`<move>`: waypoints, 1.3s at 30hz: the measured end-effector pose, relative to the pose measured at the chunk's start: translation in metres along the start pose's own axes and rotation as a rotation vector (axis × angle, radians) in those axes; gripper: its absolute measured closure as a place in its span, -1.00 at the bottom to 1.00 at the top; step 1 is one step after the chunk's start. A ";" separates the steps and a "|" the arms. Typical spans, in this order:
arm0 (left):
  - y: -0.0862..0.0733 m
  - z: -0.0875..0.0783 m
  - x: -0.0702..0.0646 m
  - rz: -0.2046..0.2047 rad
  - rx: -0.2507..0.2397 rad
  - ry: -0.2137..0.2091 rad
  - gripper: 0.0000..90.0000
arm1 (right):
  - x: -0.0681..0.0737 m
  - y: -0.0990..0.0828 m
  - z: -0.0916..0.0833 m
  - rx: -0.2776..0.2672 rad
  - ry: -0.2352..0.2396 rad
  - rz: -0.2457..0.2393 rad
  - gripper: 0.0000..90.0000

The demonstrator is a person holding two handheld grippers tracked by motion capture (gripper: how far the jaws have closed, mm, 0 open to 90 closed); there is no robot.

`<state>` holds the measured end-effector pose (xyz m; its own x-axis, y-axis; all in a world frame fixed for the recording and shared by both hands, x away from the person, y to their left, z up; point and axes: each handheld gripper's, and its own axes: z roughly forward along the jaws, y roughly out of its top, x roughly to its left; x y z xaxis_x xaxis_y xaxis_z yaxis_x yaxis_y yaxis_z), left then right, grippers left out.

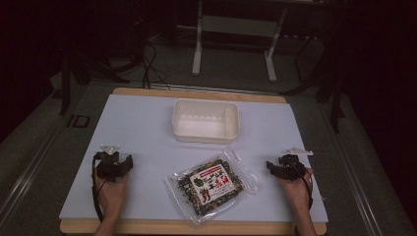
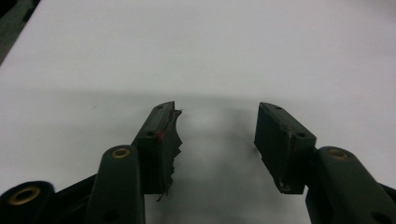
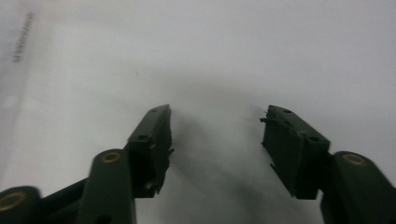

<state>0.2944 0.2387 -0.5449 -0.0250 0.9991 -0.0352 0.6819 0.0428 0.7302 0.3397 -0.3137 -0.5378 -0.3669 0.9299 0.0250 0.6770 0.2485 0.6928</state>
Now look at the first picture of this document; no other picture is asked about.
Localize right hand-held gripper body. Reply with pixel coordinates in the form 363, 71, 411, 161
274, 147, 315, 182

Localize black tripod stand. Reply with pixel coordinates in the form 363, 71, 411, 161
58, 38, 146, 116
279, 19, 350, 135

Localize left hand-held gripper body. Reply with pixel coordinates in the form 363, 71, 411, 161
92, 144, 127, 183

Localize black floor cables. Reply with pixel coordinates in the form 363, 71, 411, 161
140, 40, 172, 90

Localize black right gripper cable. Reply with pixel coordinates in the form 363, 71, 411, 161
294, 160, 315, 210

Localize person's left hand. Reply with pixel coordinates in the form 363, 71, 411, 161
93, 165, 131, 219

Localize clear seaweed snack packet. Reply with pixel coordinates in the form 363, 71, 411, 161
164, 149, 261, 228

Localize person's right hand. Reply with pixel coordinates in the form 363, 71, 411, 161
278, 166, 315, 218

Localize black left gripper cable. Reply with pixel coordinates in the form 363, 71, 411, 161
90, 153, 106, 223

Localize white table mat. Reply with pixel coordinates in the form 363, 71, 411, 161
58, 93, 329, 224

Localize white metal stand frame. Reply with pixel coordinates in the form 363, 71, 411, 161
191, 0, 289, 84

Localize white plastic container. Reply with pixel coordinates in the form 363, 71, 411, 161
171, 98, 241, 145

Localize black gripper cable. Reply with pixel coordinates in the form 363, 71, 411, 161
294, 160, 315, 210
90, 153, 106, 223

